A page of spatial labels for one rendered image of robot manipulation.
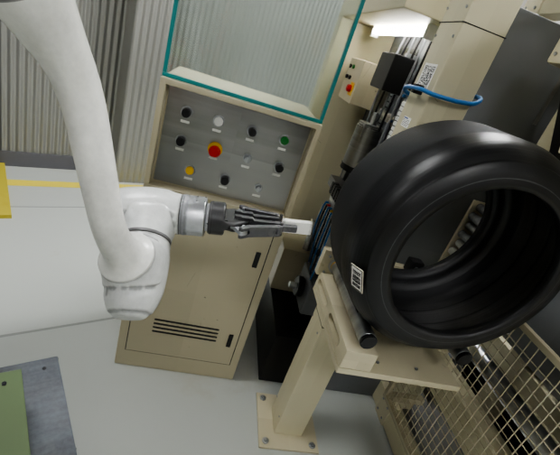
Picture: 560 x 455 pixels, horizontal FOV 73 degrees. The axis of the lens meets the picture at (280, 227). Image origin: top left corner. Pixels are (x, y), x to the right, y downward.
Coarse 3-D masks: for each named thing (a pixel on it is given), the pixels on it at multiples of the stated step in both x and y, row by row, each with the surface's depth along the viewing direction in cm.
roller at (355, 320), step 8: (336, 272) 118; (336, 280) 116; (344, 288) 110; (344, 296) 108; (352, 304) 103; (352, 312) 101; (352, 320) 99; (360, 320) 97; (360, 328) 95; (368, 328) 95; (360, 336) 94; (368, 336) 93; (360, 344) 94; (368, 344) 93; (376, 344) 94
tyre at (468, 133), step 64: (448, 128) 84; (384, 192) 78; (448, 192) 74; (512, 192) 104; (384, 256) 80; (448, 256) 118; (512, 256) 107; (384, 320) 89; (448, 320) 106; (512, 320) 92
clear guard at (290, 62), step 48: (192, 0) 112; (240, 0) 114; (288, 0) 115; (336, 0) 116; (192, 48) 118; (240, 48) 119; (288, 48) 121; (336, 48) 122; (240, 96) 125; (288, 96) 127
